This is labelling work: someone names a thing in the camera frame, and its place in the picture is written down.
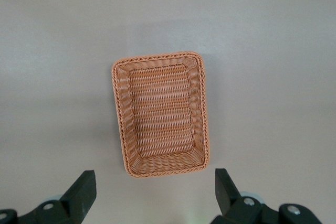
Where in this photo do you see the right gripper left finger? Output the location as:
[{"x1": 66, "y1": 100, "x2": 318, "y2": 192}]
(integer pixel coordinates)
[{"x1": 15, "y1": 169, "x2": 97, "y2": 224}]

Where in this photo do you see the brown wicker basket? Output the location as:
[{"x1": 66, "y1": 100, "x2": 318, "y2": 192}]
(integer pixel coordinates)
[{"x1": 111, "y1": 50, "x2": 212, "y2": 178}]

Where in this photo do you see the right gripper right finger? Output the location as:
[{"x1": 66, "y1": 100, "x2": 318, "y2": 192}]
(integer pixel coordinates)
[{"x1": 211, "y1": 168, "x2": 281, "y2": 224}]

